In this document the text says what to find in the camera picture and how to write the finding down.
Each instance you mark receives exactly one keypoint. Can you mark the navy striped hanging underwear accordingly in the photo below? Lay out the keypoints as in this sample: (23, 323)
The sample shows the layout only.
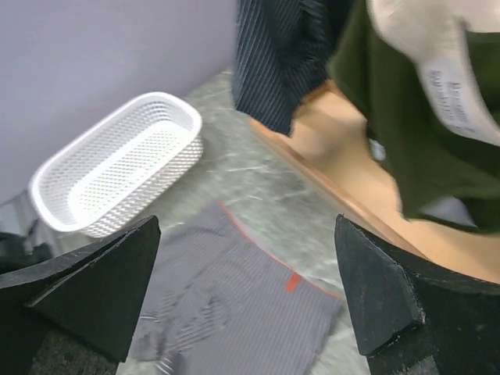
(282, 47)

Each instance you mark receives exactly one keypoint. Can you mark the white perforated plastic basket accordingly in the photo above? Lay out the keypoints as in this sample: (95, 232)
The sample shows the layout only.
(104, 178)

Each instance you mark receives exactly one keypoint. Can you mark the wooden hanger stand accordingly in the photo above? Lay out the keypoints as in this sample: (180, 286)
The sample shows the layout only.
(328, 149)

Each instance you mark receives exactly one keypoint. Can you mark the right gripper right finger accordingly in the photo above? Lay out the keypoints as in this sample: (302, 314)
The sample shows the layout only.
(412, 316)

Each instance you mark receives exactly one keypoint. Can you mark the olive green hanging underwear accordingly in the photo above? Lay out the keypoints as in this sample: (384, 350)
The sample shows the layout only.
(425, 75)

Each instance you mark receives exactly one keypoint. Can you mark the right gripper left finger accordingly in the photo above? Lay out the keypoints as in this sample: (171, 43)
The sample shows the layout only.
(77, 313)

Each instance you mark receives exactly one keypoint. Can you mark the grey striped boxer underwear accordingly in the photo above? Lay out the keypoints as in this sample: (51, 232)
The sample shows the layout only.
(218, 304)

